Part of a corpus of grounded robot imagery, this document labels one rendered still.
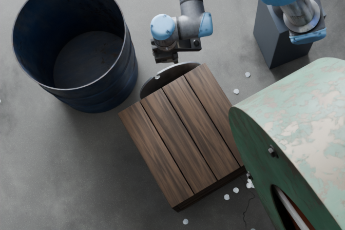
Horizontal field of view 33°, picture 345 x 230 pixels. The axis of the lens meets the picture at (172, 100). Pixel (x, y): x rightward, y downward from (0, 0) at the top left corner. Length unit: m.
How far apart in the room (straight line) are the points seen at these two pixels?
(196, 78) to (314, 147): 1.40
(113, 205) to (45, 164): 0.34
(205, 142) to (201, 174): 0.12
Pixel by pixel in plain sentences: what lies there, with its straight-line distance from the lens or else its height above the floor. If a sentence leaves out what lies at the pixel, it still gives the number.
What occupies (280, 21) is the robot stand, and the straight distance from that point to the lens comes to 2.16.
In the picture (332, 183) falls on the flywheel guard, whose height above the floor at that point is 1.69.
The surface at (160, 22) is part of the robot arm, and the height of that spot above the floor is 0.76.
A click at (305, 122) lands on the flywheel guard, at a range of 0.86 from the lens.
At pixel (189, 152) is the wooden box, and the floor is 0.35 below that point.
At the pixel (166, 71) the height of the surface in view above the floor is 0.28.
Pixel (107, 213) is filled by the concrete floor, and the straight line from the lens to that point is 2.50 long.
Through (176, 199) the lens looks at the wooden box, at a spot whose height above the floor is 0.35.
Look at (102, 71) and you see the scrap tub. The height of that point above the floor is 0.00.
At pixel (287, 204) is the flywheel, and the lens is 1.25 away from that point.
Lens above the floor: 2.45
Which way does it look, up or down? 76 degrees down
